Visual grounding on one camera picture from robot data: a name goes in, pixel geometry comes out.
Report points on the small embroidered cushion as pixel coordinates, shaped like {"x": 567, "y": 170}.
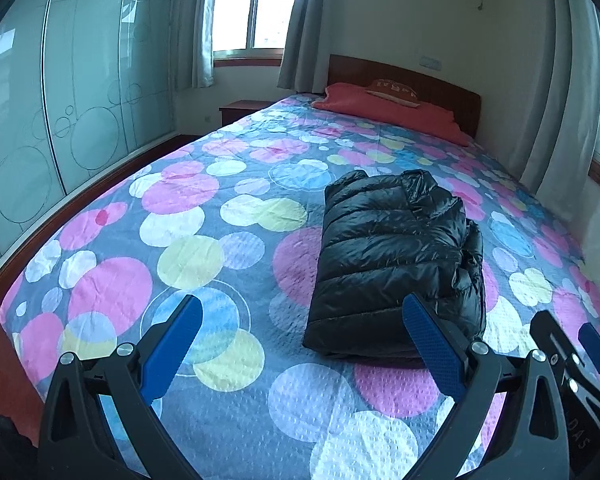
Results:
{"x": 392, "y": 91}

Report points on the black puffer jacket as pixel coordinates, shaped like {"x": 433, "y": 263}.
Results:
{"x": 390, "y": 260}

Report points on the white wall outlet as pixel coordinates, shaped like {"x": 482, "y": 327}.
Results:
{"x": 430, "y": 63}

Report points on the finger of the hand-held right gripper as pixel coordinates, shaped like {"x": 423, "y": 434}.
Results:
{"x": 552, "y": 345}
{"x": 597, "y": 352}

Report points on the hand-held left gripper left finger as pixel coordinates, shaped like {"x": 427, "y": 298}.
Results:
{"x": 177, "y": 340}

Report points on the wooden bed frame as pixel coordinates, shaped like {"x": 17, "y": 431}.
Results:
{"x": 445, "y": 87}

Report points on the glass door wardrobe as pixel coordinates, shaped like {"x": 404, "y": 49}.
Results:
{"x": 80, "y": 100}

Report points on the wooden nightstand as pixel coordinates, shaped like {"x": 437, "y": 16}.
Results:
{"x": 240, "y": 110}

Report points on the polka dot bedspread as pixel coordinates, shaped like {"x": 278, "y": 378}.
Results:
{"x": 205, "y": 210}

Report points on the red pillow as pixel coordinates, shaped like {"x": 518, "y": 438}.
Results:
{"x": 380, "y": 110}

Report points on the grey curtain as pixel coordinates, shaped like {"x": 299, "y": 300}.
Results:
{"x": 302, "y": 35}
{"x": 205, "y": 25}
{"x": 560, "y": 85}

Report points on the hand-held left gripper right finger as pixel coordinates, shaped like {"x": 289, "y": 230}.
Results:
{"x": 430, "y": 345}

